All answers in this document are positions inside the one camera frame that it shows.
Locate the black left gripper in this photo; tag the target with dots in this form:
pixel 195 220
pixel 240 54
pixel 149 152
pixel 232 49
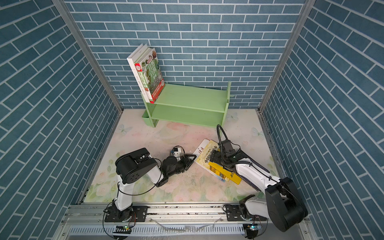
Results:
pixel 186 162

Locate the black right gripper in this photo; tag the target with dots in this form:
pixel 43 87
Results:
pixel 214 155

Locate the yellow history book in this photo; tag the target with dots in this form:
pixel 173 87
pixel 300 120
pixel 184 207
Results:
pixel 204 153

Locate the green nature encyclopedia book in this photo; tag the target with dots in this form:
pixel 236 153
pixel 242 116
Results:
pixel 148 67

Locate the white paperback book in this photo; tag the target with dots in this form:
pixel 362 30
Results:
pixel 133 60

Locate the white red-lettered magazine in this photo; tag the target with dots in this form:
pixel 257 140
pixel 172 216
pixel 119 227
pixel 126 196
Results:
pixel 200 148

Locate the dark blue book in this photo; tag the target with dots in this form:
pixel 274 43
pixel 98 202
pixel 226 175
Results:
pixel 254 180

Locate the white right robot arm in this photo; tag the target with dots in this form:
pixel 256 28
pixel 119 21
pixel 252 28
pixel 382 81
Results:
pixel 283 204

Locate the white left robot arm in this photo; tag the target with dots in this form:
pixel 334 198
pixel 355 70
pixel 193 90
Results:
pixel 132 166

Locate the yellow cartoon cover book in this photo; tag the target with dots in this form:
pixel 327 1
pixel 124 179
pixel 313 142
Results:
pixel 224 174

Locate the green plastic side bin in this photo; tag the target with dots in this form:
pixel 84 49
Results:
pixel 148 120

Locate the green metal bookshelf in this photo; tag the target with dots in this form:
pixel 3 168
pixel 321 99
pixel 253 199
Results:
pixel 191 105

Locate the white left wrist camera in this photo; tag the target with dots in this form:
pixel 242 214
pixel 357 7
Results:
pixel 178 152

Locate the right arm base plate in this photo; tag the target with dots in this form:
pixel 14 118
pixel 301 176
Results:
pixel 236 213

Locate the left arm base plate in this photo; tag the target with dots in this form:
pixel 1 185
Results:
pixel 131 214

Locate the aluminium front rail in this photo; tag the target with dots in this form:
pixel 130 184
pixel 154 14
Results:
pixel 175 221

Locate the right aluminium corner post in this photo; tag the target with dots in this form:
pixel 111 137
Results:
pixel 287 51

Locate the aluminium corner post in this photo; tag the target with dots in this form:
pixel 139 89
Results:
pixel 75 31
pixel 287 51

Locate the left aluminium corner post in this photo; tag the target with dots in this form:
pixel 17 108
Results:
pixel 75 31

